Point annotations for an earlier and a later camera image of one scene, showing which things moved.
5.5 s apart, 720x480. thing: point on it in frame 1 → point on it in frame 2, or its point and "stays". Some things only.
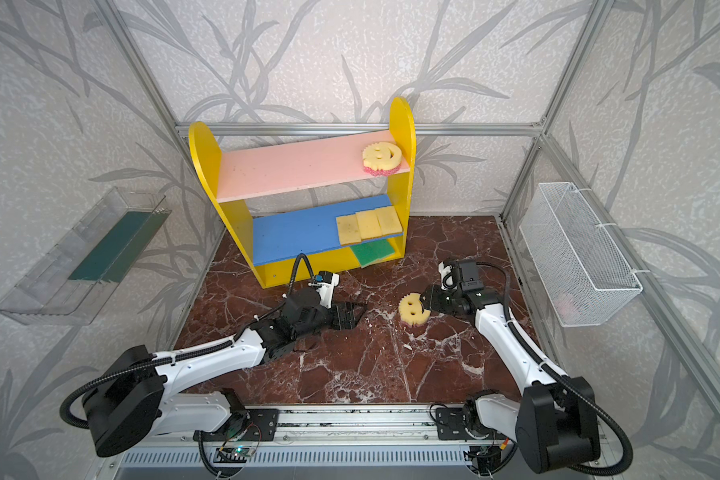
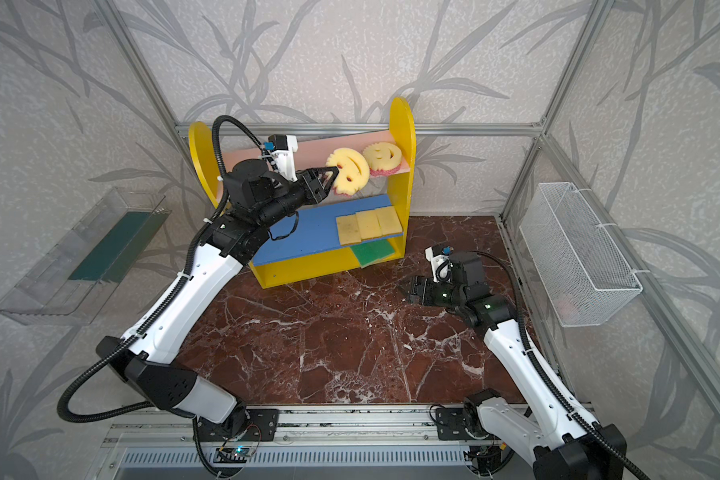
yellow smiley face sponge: x=411 y=309 → x=353 y=174
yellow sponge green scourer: x=371 y=252 stays
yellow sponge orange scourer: x=389 y=221 stays
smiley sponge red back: x=381 y=158 stays
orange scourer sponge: x=348 y=229 stays
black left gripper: x=333 y=315 → x=312 y=186
